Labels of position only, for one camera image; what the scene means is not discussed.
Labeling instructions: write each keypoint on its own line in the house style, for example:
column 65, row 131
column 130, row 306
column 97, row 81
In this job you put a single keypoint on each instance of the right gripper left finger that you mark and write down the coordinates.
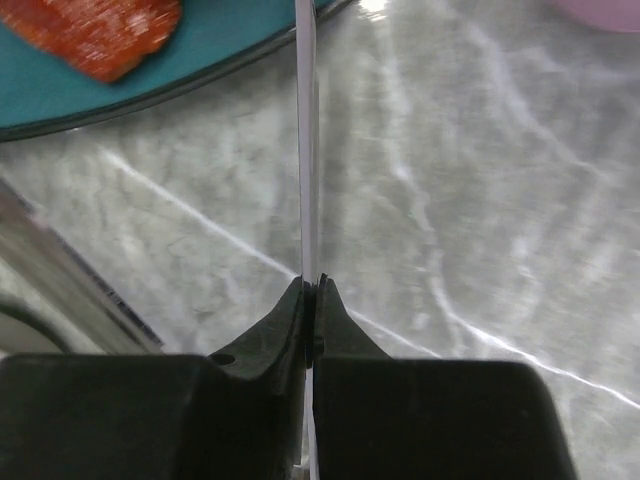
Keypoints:
column 234, row 414

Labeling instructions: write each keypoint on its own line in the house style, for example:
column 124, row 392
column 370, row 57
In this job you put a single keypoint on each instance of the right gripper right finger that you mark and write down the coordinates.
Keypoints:
column 380, row 417

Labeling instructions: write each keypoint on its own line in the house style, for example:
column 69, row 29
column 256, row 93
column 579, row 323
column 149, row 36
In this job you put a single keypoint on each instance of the metal serving tongs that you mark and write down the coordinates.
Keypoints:
column 308, row 118

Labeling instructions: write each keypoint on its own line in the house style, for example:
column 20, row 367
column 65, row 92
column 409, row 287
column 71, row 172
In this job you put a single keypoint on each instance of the teal square plate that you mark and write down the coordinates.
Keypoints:
column 41, row 95

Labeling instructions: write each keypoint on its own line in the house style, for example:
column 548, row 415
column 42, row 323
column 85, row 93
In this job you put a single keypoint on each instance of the red-brown meat piece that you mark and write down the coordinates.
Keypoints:
column 102, row 39

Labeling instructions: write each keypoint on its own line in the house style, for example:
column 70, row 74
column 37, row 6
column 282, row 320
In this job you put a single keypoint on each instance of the pink cylindrical container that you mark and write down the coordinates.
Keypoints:
column 618, row 16

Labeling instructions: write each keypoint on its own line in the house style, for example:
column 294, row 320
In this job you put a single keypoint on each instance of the aluminium rail frame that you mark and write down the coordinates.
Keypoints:
column 52, row 301

